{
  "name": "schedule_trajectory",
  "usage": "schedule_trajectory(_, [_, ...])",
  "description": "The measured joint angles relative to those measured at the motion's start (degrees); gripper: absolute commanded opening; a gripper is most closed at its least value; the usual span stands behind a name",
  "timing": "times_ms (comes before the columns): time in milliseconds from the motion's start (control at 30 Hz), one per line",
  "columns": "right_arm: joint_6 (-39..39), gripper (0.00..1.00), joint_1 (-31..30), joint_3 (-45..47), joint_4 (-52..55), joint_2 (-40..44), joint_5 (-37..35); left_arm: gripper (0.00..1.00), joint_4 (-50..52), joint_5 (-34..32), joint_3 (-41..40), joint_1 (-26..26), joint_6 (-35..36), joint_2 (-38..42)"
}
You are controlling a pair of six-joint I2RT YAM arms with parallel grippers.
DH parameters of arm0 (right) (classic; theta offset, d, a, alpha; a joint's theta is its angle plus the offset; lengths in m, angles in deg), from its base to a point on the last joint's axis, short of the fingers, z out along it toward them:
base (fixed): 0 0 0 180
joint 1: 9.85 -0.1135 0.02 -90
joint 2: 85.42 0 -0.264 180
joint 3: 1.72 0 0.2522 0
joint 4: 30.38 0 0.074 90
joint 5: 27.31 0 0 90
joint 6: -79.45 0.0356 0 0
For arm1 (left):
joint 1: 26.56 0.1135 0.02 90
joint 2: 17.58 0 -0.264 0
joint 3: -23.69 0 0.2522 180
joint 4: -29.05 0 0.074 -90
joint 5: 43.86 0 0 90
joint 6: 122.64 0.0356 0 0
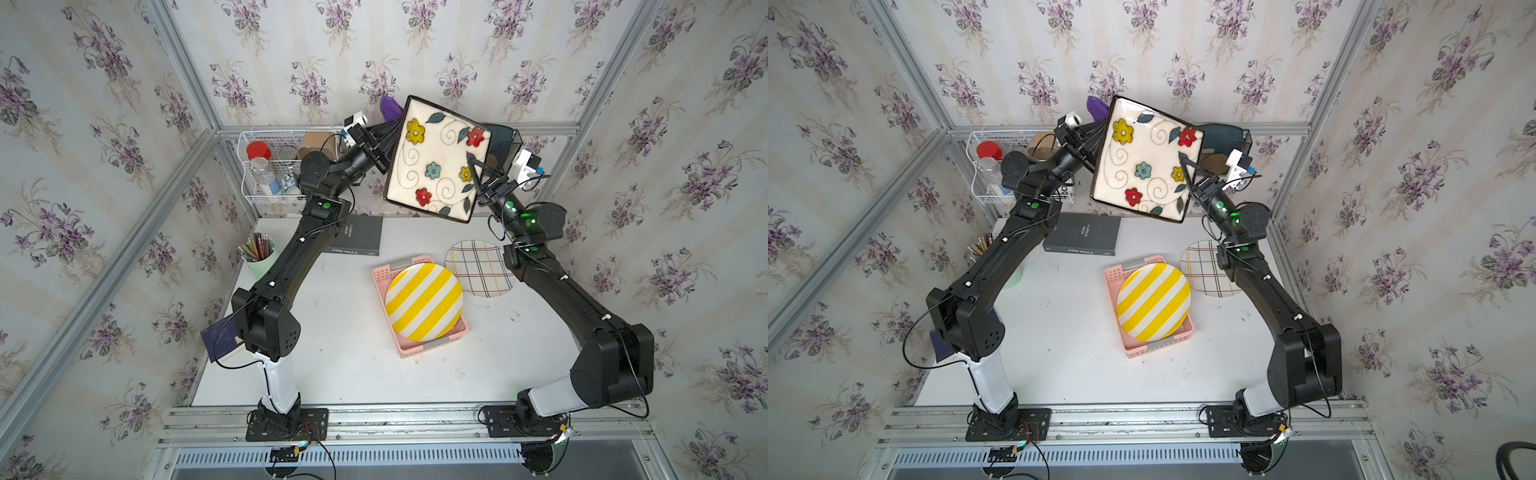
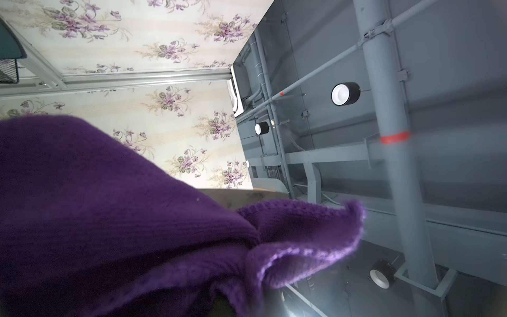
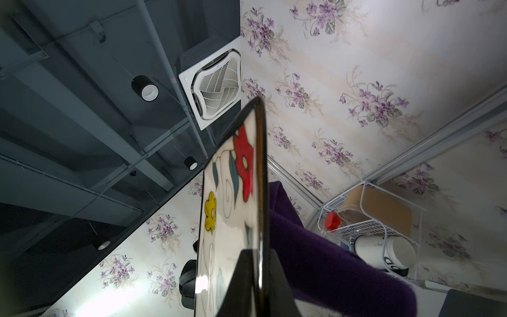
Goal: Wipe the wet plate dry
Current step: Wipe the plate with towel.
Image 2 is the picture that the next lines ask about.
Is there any purple cloth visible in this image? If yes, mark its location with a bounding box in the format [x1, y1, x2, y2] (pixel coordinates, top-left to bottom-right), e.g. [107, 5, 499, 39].
[1, 116, 367, 316]

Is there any black ceiling spotlight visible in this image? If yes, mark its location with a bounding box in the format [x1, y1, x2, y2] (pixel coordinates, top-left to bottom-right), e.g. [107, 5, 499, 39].
[331, 82, 361, 106]

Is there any grey ceiling pipe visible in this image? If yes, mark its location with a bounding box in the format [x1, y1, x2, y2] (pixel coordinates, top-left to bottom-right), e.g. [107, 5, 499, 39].
[353, 1, 438, 289]

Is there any black mesh wall holder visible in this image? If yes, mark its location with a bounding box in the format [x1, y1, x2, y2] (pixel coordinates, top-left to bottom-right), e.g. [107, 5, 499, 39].
[1, 19, 27, 85]

